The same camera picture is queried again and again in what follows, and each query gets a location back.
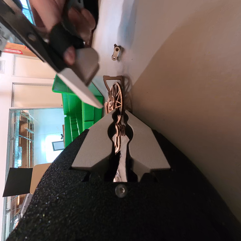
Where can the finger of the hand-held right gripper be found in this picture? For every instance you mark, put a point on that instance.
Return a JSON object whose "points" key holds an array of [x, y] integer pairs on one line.
{"points": [[84, 75]]}

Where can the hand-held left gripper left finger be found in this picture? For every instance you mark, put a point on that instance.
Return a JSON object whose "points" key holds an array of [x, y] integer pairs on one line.
{"points": [[92, 148]]}

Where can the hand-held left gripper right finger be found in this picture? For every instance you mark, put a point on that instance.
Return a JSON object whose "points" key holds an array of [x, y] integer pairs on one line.
{"points": [[146, 150]]}

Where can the wooden bicycle model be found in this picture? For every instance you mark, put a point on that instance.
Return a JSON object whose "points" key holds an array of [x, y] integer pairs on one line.
{"points": [[115, 97]]}

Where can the small wooden link piece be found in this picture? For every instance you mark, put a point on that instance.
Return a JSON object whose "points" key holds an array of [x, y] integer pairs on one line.
{"points": [[115, 53]]}

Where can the grey desk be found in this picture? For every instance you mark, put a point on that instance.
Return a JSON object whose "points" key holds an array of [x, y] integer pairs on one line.
{"points": [[188, 113]]}

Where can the person's right hand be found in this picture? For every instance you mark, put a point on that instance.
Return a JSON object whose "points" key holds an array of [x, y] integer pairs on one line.
{"points": [[56, 11]]}

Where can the small dark framed screen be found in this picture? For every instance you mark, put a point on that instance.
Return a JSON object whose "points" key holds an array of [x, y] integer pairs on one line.
{"points": [[58, 146]]}

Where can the green plastic bin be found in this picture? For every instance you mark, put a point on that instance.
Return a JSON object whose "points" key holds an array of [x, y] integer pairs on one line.
{"points": [[75, 113]]}

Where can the brown cardboard sheet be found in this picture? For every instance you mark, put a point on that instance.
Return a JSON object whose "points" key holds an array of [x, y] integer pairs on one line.
{"points": [[38, 175]]}

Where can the wooden storage shelf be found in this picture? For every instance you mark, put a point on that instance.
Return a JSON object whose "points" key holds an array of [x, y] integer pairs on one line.
{"points": [[23, 141]]}

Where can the black board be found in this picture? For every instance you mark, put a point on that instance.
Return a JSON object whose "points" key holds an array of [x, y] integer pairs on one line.
{"points": [[17, 181]]}

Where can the red wall sign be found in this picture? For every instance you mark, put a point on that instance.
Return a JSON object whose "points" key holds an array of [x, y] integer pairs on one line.
{"points": [[14, 51]]}

